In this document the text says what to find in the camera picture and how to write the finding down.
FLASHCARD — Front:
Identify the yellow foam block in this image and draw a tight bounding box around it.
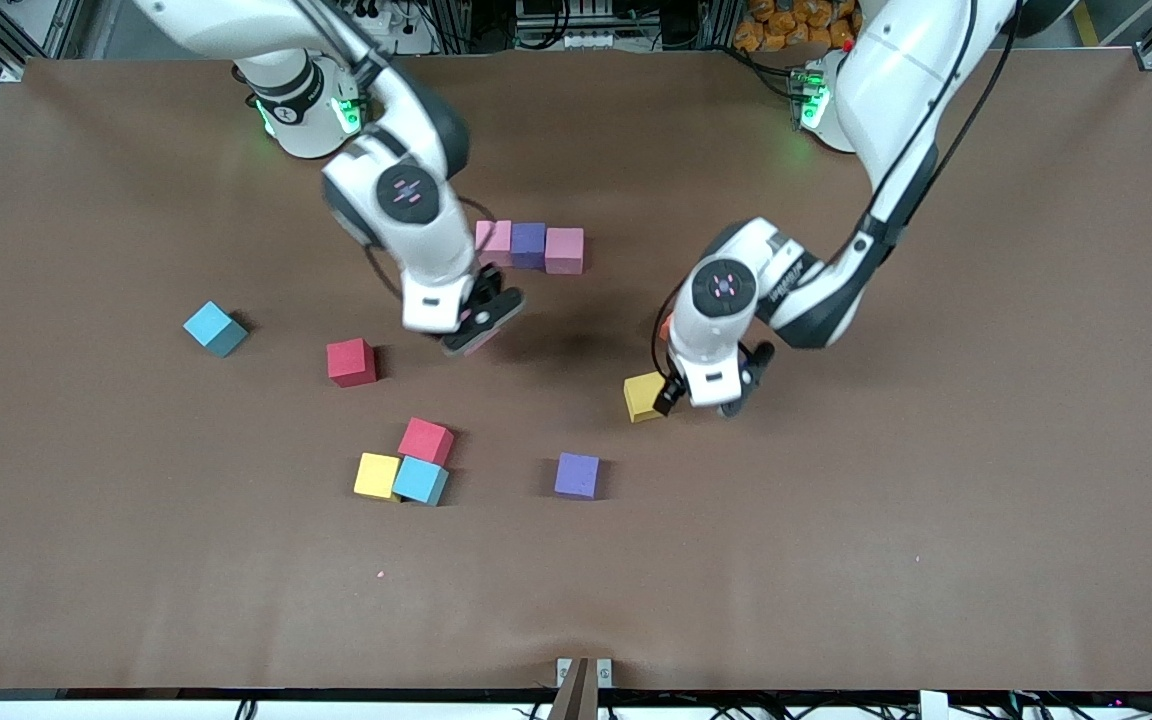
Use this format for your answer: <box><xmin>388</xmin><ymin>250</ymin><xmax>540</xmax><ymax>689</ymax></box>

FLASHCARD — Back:
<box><xmin>353</xmin><ymin>452</ymin><xmax>402</xmax><ymax>503</ymax></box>
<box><xmin>623</xmin><ymin>372</ymin><xmax>668</xmax><ymax>424</ymax></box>

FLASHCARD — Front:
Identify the pink foam block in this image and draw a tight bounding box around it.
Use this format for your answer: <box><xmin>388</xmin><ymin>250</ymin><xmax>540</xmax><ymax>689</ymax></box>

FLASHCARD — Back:
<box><xmin>476</xmin><ymin>220</ymin><xmax>514</xmax><ymax>268</ymax></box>
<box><xmin>456</xmin><ymin>308</ymin><xmax>497</xmax><ymax>357</ymax></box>
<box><xmin>545</xmin><ymin>227</ymin><xmax>585</xmax><ymax>275</ymax></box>

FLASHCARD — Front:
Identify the purple foam block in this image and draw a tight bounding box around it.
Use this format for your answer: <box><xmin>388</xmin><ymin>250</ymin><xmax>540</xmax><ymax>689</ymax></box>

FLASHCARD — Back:
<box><xmin>510</xmin><ymin>222</ymin><xmax>548</xmax><ymax>271</ymax></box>
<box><xmin>553</xmin><ymin>452</ymin><xmax>602</xmax><ymax>500</ymax></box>

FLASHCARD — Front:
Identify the red foam block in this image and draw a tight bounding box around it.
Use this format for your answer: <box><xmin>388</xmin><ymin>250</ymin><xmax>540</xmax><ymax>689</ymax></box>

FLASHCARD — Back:
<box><xmin>326</xmin><ymin>337</ymin><xmax>378</xmax><ymax>388</ymax></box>
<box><xmin>397</xmin><ymin>418</ymin><xmax>455</xmax><ymax>468</ymax></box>

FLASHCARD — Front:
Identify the brown table cover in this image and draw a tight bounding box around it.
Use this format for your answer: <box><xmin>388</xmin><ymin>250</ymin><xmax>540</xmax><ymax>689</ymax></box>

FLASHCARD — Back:
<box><xmin>0</xmin><ymin>50</ymin><xmax>1152</xmax><ymax>693</ymax></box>

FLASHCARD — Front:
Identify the cyan foam block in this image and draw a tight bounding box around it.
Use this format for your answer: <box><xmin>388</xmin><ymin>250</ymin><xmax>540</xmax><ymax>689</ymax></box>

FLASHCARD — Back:
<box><xmin>393</xmin><ymin>457</ymin><xmax>450</xmax><ymax>508</ymax></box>
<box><xmin>183</xmin><ymin>301</ymin><xmax>250</xmax><ymax>358</ymax></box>

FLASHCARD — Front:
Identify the white equipment rack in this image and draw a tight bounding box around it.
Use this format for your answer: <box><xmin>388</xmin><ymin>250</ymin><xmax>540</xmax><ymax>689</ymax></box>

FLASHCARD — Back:
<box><xmin>514</xmin><ymin>0</ymin><xmax>629</xmax><ymax>51</ymax></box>

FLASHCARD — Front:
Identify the white power strip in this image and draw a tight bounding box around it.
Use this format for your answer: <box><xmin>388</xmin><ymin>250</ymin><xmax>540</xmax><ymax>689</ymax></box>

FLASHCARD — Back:
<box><xmin>376</xmin><ymin>0</ymin><xmax>437</xmax><ymax>56</ymax></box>

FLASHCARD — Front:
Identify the pile of orange objects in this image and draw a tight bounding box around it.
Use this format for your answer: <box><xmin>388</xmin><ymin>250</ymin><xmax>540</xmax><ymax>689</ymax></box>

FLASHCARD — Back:
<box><xmin>733</xmin><ymin>0</ymin><xmax>862</xmax><ymax>53</ymax></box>

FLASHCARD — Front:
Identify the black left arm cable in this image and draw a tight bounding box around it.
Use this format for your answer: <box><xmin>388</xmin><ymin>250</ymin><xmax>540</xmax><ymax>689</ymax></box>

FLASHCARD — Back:
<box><xmin>650</xmin><ymin>283</ymin><xmax>685</xmax><ymax>381</ymax></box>

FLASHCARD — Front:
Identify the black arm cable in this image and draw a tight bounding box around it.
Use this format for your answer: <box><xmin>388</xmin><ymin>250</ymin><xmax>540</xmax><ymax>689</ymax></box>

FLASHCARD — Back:
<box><xmin>362</xmin><ymin>243</ymin><xmax>407</xmax><ymax>301</ymax></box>
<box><xmin>650</xmin><ymin>283</ymin><xmax>685</xmax><ymax>381</ymax></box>

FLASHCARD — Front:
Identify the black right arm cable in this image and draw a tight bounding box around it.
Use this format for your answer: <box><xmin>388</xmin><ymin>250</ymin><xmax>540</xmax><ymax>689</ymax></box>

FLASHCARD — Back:
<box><xmin>362</xmin><ymin>243</ymin><xmax>407</xmax><ymax>301</ymax></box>

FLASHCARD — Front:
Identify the silver metal bracket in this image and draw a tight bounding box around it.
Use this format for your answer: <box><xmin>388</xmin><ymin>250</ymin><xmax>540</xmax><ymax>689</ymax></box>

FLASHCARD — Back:
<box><xmin>556</xmin><ymin>657</ymin><xmax>614</xmax><ymax>720</ymax></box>

